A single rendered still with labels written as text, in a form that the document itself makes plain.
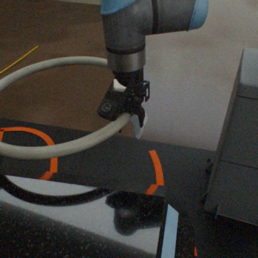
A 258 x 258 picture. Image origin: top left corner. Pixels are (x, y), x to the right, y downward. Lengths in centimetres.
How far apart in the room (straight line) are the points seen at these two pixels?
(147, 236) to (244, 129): 82
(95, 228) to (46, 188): 17
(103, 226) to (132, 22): 43
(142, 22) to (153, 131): 169
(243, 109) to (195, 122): 115
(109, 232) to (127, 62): 36
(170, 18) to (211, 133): 175
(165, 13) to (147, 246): 47
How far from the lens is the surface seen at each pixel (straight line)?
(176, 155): 201
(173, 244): 65
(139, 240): 61
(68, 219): 65
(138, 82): 70
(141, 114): 69
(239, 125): 130
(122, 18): 58
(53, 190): 71
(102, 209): 65
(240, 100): 123
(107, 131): 67
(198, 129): 230
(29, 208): 69
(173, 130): 225
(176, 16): 60
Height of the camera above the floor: 138
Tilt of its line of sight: 38 degrees down
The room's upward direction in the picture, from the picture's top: straight up
